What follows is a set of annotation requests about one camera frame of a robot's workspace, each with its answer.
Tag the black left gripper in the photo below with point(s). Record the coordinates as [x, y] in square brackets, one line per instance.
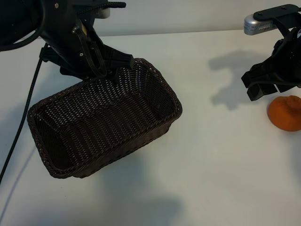
[63, 35]

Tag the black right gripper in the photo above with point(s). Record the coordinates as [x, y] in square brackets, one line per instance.
[279, 63]

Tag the orange fruit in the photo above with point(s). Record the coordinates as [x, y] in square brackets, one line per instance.
[284, 115]

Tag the dark brown woven basket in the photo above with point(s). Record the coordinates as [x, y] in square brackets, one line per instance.
[105, 122]

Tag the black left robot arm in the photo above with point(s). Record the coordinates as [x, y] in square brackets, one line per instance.
[14, 18]

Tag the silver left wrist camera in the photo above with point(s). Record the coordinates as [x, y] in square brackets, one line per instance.
[104, 13]

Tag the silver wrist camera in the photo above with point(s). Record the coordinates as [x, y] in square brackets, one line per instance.
[256, 24]
[104, 13]

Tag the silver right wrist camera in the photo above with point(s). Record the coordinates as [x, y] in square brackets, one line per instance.
[256, 24]

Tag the black left camera bracket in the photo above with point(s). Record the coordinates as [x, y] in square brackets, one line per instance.
[84, 3]

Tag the black camera bracket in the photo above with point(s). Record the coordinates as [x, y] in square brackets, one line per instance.
[84, 3]
[277, 11]

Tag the black right camera bracket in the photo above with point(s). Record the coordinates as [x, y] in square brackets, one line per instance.
[277, 11]

